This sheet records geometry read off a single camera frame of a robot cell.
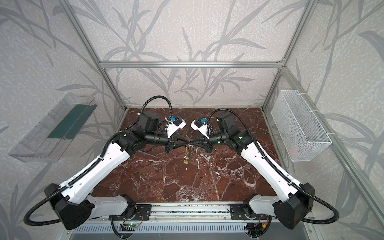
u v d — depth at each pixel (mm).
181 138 610
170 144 566
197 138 627
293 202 374
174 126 571
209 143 594
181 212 752
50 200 371
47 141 652
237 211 738
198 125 568
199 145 649
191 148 667
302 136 615
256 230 735
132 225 703
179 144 640
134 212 681
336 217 378
